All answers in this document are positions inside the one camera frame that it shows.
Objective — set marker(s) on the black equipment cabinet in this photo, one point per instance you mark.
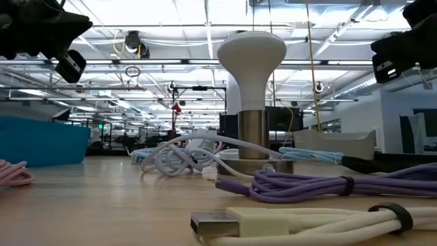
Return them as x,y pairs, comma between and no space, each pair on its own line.
228,126

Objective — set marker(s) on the white plastic bin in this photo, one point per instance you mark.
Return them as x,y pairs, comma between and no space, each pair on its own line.
334,145

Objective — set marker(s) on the red lamp on pole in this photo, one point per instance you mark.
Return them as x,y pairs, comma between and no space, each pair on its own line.
176,108

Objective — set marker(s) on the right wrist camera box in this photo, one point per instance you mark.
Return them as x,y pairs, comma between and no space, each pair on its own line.
385,70

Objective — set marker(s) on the teal blue plastic bin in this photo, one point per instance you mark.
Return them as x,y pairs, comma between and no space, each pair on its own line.
41,140

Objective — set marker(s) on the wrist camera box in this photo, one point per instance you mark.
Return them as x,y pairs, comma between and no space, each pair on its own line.
70,66
385,70

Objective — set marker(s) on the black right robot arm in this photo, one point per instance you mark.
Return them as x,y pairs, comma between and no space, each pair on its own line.
421,12

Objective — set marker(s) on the white building column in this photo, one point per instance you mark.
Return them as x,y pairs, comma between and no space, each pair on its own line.
233,95

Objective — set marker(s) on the black metal gantry frame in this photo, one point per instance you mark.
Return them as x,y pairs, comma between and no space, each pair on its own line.
199,88

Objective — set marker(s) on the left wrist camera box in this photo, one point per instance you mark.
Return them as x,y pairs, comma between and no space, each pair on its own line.
70,66

